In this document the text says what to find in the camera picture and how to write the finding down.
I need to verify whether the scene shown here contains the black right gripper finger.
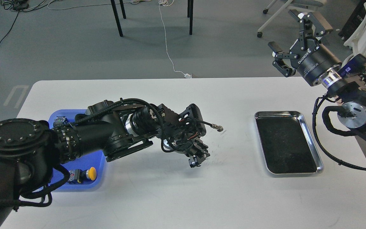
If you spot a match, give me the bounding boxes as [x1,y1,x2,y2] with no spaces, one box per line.
[288,9,334,41]
[268,41,284,56]

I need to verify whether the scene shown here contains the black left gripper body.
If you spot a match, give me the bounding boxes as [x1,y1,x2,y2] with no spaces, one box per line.
[183,140,206,162]

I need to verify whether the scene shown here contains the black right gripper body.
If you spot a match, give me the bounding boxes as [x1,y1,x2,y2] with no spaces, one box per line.
[273,38,342,87]

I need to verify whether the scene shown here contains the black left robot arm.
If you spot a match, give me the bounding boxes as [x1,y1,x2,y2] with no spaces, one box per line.
[0,98,223,226]

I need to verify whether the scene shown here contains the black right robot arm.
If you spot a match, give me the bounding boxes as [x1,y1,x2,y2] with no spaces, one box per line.
[268,9,366,142]

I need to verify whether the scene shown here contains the silver metal tray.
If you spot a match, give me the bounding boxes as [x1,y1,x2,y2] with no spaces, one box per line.
[254,111,324,177]

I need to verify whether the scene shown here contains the blue plastic tray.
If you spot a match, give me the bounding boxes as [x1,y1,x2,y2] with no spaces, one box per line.
[48,109,106,192]

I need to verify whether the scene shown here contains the white office chair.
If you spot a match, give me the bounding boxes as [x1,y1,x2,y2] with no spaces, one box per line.
[256,0,324,38]

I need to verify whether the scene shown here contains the black table leg right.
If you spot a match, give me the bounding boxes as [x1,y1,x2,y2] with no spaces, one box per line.
[187,0,194,35]

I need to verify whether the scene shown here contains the black table leg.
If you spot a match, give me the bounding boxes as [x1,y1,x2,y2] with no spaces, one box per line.
[187,0,194,35]
[110,0,126,37]

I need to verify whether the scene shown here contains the black table leg left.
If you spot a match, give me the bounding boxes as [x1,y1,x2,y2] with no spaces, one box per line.
[110,0,126,37]

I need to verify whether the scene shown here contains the yellow push button switch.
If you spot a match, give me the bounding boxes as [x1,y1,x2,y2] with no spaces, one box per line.
[67,167,97,184]

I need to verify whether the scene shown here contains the white cable on floor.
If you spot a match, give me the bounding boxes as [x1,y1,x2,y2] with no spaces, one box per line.
[131,0,192,79]

